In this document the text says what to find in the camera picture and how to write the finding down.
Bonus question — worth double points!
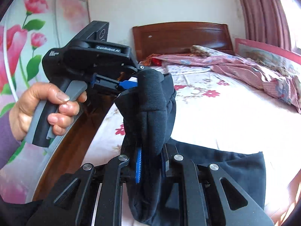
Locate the black Anta sports pants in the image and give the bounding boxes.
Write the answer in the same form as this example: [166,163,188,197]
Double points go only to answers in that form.
[115,69,271,225]

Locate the purple sleeve forearm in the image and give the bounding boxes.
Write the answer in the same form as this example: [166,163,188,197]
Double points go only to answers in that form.
[0,110,23,168]

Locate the person's left hand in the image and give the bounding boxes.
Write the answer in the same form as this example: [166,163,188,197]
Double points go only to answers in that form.
[11,82,87,141]

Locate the red pillow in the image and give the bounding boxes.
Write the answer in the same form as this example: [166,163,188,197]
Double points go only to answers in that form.
[151,58,162,66]

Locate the dark wooden headboard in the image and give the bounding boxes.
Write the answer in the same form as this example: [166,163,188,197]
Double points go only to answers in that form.
[132,21,235,61]

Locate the floral wardrobe door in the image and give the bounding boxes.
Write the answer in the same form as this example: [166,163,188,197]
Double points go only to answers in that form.
[1,0,89,204]

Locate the white floral bed sheet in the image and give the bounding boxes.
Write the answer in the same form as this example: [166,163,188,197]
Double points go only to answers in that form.
[81,64,301,226]

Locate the pink floral quilt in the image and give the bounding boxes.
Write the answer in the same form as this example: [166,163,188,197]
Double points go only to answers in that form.
[141,45,300,112]

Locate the pink curtain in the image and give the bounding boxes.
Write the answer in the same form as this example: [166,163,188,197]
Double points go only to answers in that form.
[240,0,291,50]

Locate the window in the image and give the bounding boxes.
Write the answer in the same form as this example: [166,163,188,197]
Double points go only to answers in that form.
[281,0,300,55]

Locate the red bed guard rail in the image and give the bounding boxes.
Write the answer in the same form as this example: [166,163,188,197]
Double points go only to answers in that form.
[235,38,300,72]

